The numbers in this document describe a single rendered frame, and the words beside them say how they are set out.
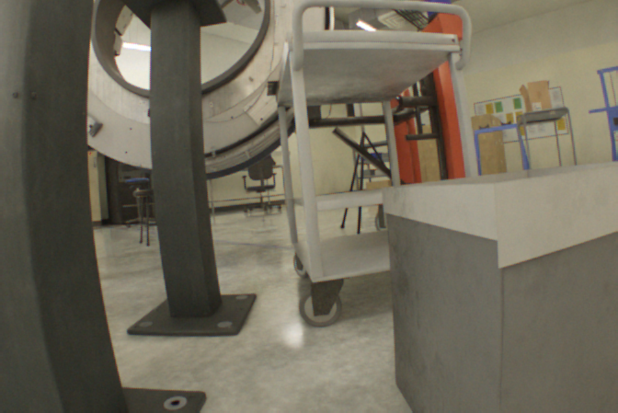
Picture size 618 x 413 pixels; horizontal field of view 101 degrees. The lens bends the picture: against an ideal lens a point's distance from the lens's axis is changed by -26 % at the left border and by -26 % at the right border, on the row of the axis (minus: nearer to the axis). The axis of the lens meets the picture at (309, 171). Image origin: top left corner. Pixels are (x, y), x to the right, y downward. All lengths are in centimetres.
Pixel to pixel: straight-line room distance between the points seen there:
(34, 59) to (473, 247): 48
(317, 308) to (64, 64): 68
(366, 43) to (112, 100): 111
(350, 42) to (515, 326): 68
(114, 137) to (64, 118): 106
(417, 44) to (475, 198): 65
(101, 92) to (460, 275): 150
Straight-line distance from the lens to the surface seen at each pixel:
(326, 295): 79
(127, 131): 150
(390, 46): 84
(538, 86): 413
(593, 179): 32
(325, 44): 79
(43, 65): 45
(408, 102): 139
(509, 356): 29
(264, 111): 138
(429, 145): 747
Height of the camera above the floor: 33
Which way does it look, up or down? 3 degrees up
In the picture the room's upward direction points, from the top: 6 degrees counter-clockwise
